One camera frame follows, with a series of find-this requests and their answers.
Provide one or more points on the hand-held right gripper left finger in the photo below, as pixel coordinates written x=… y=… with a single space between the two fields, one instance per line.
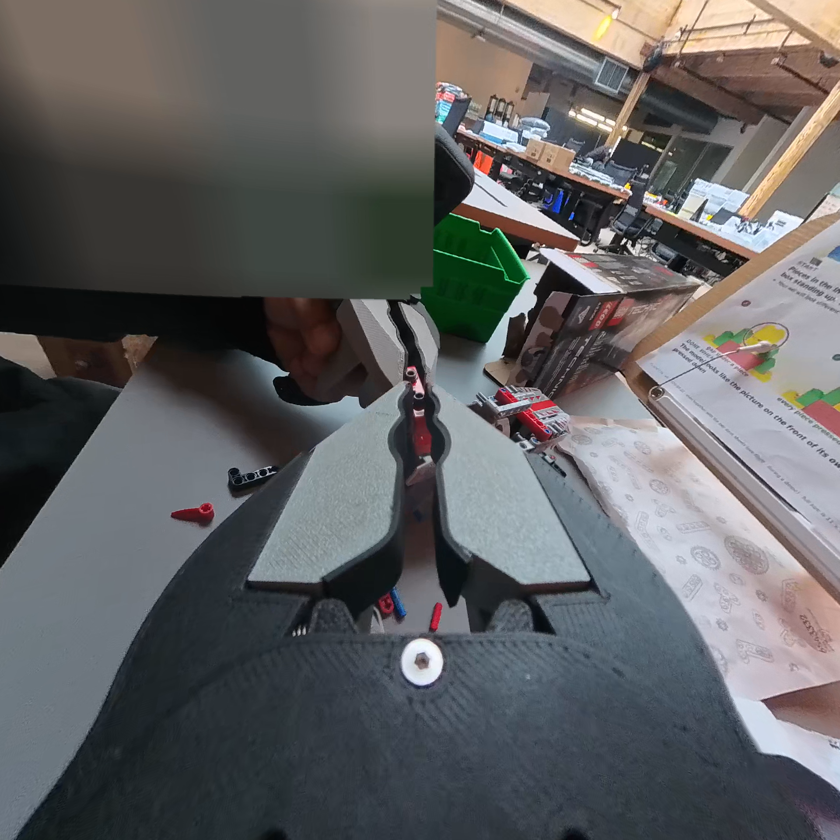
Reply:
x=328 y=512

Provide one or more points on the black angled lego beam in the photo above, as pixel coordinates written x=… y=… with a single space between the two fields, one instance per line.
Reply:
x=253 y=479

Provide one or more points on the silver air duct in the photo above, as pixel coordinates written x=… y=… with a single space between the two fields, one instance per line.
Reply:
x=525 y=36

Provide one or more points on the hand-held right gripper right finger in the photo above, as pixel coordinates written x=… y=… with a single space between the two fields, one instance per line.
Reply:
x=512 y=518

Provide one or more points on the long blue lego pin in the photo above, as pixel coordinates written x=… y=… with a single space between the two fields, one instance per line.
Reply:
x=398 y=604

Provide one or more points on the wooden display board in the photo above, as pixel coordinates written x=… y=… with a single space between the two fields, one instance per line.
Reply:
x=722 y=289

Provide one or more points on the green plastic bin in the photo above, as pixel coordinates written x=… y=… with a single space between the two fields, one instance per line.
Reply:
x=472 y=282

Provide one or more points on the grey red lego vehicle model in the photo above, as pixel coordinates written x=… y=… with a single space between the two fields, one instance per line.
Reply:
x=525 y=407

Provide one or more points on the black lego set box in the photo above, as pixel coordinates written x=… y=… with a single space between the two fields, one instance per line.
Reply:
x=590 y=328

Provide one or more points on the person's left forearm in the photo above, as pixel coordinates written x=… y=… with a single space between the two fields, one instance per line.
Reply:
x=164 y=321

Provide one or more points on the black chair back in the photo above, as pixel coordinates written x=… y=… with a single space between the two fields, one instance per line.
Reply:
x=456 y=177

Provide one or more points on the printed instruction sheet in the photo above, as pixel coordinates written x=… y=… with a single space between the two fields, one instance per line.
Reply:
x=774 y=394

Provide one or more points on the person's left hand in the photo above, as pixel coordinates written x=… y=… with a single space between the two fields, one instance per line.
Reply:
x=308 y=341

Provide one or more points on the red lego assembly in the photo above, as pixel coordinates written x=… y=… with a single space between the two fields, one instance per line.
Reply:
x=420 y=430

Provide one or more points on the grey wood-edged table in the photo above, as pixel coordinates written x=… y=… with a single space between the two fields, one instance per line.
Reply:
x=512 y=213

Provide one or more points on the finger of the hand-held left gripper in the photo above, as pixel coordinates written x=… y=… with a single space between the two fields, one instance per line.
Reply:
x=426 y=341
x=374 y=334

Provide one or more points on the red lego tooth piece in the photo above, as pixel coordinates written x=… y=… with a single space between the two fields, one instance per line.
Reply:
x=197 y=514

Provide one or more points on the black office chair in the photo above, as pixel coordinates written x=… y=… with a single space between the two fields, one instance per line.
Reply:
x=630 y=216

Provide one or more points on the brown cardboard box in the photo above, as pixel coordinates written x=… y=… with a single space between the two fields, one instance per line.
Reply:
x=562 y=157
x=538 y=152

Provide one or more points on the red lego pin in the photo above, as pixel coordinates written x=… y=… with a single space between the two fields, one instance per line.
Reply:
x=435 y=617

